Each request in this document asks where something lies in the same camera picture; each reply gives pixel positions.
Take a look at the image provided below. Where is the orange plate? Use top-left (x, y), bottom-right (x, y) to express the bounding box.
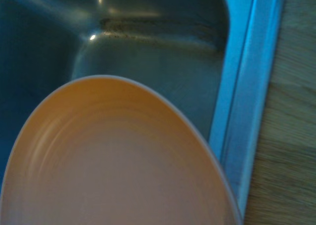
top-left (0, 74), bottom-right (244, 225)

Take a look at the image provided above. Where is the stainless steel double sink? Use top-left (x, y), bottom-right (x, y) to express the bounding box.
top-left (0, 0), bottom-right (287, 225)

